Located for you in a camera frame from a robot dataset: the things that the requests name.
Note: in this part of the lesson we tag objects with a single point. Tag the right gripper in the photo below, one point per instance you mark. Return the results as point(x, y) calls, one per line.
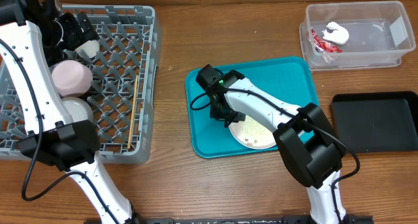
point(214, 113)

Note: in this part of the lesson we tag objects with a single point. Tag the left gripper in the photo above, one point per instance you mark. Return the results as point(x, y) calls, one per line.
point(82, 29)

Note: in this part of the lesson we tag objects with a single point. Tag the white cup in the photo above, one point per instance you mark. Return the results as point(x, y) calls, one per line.
point(89, 49)

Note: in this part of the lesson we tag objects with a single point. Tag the large white plate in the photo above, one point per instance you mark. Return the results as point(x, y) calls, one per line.
point(252, 134)

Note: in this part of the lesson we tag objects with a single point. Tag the wooden chopstick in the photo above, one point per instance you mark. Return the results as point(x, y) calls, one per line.
point(134, 107)

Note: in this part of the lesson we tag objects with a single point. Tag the grey plastic dish rack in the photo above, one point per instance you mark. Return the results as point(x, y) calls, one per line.
point(129, 38)

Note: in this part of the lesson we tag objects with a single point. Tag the grey bowl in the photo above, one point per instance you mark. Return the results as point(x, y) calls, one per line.
point(78, 109)

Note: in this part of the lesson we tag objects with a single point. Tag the red snack wrapper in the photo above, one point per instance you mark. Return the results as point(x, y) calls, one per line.
point(324, 46)

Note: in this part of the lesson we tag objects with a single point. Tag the white tissue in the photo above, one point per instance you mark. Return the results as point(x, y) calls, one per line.
point(335, 33)

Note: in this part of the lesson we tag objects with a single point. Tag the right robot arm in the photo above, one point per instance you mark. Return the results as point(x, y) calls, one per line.
point(306, 141)

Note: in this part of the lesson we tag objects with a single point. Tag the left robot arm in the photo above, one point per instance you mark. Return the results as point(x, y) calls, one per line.
point(34, 36)

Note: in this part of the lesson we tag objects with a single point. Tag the teal serving tray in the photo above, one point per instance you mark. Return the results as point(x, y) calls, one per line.
point(287, 78)

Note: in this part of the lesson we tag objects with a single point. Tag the clear plastic storage bin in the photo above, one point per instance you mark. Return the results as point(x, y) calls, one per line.
point(380, 33)

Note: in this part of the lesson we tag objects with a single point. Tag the black plastic tray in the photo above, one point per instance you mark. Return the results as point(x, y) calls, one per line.
point(376, 122)

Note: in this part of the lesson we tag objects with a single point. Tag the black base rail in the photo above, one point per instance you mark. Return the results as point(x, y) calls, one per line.
point(351, 219)

